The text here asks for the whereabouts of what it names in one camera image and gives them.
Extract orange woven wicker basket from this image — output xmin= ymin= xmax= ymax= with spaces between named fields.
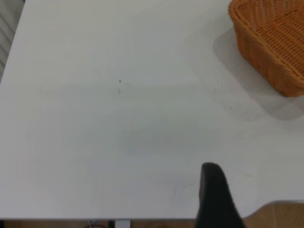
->
xmin=228 ymin=0 xmax=304 ymax=97

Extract white slatted window blind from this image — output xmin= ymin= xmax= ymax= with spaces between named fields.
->
xmin=0 ymin=0 xmax=24 ymax=84

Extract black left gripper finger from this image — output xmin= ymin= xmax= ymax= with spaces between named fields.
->
xmin=194 ymin=162 xmax=247 ymax=228

